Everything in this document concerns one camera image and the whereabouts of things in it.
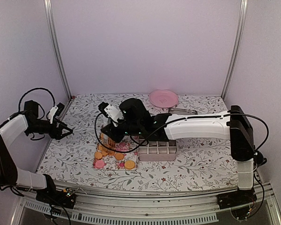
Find right aluminium post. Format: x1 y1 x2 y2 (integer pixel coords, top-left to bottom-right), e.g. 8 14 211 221
221 0 248 100

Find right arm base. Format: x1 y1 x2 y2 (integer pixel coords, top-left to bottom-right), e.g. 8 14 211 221
216 188 257 210

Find floral tablecloth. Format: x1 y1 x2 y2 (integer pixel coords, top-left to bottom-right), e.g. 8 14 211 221
37 94 238 192

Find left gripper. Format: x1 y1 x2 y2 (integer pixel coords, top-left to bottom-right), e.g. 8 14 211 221
26 117 73 139

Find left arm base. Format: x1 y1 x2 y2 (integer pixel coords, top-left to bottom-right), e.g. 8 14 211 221
36 190 76 209

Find pink round cookie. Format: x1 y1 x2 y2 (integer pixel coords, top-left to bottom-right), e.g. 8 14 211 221
95 159 105 169

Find metal tongs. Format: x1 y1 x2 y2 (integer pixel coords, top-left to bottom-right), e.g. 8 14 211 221
102 117 116 150

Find aluminium post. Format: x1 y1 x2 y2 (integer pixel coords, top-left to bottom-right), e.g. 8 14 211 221
44 0 72 100
221 0 248 100

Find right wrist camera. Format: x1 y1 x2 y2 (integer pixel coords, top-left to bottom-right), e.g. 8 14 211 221
98 102 124 127

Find pink plate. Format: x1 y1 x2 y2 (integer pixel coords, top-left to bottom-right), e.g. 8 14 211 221
149 90 179 108

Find left aluminium post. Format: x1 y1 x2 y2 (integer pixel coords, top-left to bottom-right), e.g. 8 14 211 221
44 0 72 100

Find floral cookie tray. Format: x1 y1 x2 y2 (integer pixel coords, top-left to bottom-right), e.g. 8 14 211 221
93 133 139 171

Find round cream sandwich cookie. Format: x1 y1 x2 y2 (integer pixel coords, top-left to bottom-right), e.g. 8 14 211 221
124 160 135 170

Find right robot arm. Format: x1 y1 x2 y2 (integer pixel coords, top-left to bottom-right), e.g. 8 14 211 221
98 98 266 204

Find compartment tin box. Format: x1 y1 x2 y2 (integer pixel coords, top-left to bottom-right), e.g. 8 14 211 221
138 140 177 162

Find metal tin lid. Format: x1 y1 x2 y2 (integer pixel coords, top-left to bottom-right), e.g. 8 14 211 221
168 108 198 115

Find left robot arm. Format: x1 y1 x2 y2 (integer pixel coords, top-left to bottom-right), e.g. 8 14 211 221
0 98 73 203

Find front aluminium rail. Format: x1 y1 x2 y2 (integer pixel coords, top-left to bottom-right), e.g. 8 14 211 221
11 183 281 225

